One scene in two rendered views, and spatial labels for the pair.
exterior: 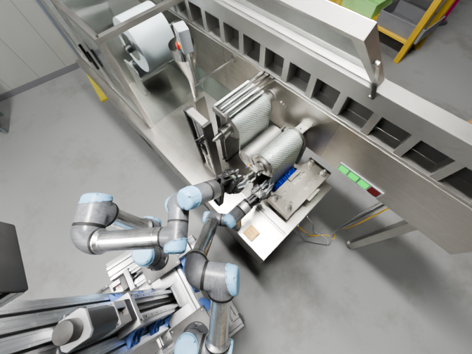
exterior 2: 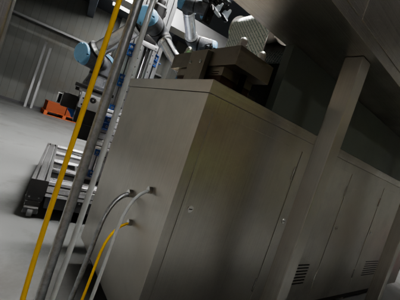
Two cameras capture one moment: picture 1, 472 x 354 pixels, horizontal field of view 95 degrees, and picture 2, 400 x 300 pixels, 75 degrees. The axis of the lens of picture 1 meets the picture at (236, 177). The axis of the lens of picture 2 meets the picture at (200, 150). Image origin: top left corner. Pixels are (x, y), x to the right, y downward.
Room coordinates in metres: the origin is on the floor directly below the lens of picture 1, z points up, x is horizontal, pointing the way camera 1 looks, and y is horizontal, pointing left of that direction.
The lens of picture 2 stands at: (0.54, -1.37, 0.72)
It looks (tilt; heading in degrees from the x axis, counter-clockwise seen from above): 2 degrees down; 91
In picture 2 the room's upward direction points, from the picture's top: 19 degrees clockwise
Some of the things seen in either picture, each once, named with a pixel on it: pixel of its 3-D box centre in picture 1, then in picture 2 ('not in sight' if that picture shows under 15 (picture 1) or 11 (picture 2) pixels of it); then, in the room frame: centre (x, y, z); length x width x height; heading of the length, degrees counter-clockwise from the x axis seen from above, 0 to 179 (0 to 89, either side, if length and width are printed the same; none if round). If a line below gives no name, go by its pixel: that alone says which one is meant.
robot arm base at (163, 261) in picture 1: (154, 257); not in sight; (0.18, 0.54, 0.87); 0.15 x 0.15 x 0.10
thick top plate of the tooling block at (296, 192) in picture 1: (299, 187); (216, 68); (0.48, -0.38, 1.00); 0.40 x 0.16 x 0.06; 128
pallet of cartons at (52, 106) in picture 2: not in sight; (64, 108); (-4.02, 6.71, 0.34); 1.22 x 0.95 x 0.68; 29
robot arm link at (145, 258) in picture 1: (146, 253); not in sight; (0.18, 0.54, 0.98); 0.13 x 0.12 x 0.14; 176
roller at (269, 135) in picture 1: (261, 146); not in sight; (0.70, -0.17, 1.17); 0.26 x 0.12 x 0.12; 128
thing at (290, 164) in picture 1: (283, 170); (240, 54); (0.55, -0.28, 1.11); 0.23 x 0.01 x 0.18; 128
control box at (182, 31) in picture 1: (182, 38); not in sight; (0.98, 0.18, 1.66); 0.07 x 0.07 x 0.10; 21
